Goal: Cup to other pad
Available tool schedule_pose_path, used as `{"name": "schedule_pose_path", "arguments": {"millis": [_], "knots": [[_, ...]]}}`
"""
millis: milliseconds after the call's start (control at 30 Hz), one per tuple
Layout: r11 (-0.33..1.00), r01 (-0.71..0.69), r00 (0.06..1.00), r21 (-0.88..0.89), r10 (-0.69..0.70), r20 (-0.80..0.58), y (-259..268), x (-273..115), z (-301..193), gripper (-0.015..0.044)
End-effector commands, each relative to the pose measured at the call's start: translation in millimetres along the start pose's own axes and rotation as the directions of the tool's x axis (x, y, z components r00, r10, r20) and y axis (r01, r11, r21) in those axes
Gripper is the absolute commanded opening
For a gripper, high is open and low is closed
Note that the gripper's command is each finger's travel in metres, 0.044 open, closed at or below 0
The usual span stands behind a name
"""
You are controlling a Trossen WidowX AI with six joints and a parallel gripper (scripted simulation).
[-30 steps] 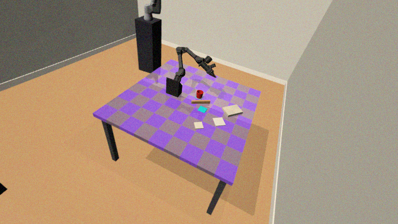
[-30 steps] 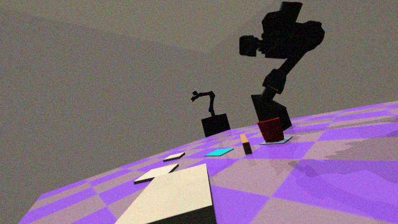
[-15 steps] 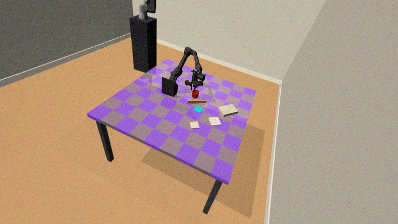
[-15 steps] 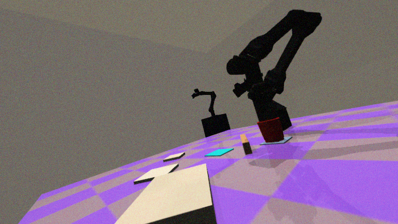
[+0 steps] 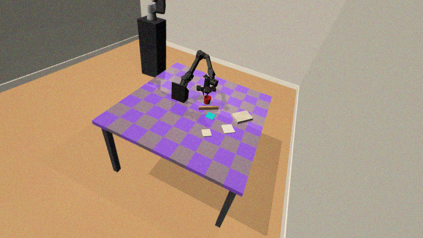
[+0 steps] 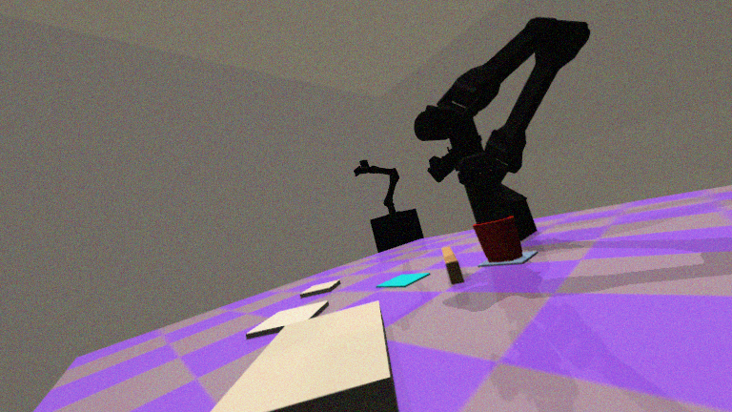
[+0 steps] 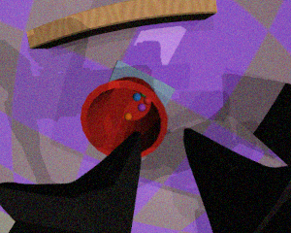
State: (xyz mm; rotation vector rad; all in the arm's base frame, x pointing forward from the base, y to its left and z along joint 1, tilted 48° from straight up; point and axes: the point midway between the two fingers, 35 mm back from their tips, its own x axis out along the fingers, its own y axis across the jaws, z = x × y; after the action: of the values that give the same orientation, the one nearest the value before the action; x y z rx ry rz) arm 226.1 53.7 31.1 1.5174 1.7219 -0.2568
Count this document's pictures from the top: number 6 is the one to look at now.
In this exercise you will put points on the tan wooden flat bar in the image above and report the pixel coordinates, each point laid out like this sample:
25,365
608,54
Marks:
452,265

